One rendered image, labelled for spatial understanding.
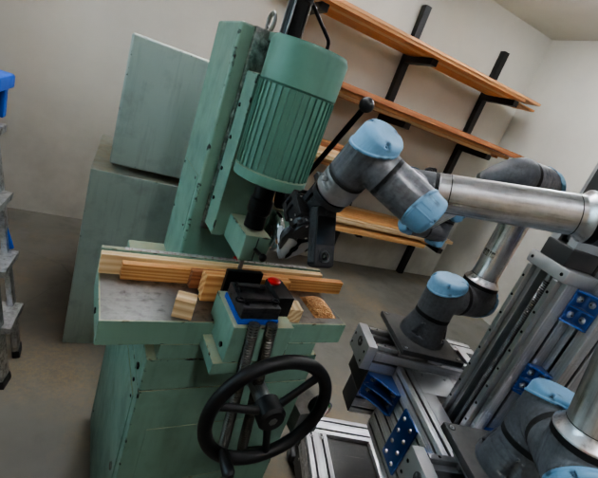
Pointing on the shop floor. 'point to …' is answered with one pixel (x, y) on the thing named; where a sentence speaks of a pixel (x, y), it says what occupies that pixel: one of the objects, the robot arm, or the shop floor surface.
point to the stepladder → (0, 268)
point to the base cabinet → (162, 426)
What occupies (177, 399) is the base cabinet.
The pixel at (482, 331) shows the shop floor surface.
